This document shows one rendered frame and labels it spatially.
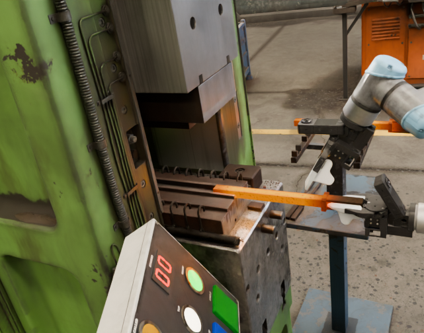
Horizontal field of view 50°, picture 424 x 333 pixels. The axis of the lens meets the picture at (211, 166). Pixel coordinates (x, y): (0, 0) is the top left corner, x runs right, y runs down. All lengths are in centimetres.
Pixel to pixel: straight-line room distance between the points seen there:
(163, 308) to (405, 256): 202
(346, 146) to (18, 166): 78
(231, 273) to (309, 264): 132
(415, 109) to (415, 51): 372
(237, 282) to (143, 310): 62
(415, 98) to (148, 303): 66
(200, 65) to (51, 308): 85
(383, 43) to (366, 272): 268
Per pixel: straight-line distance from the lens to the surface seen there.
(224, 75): 121
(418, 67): 476
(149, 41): 105
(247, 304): 137
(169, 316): 78
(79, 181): 98
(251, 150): 180
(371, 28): 466
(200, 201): 133
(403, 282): 252
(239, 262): 126
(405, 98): 102
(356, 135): 112
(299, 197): 125
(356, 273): 254
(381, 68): 103
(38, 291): 147
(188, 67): 104
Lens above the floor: 168
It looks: 27 degrees down
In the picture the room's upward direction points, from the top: 10 degrees counter-clockwise
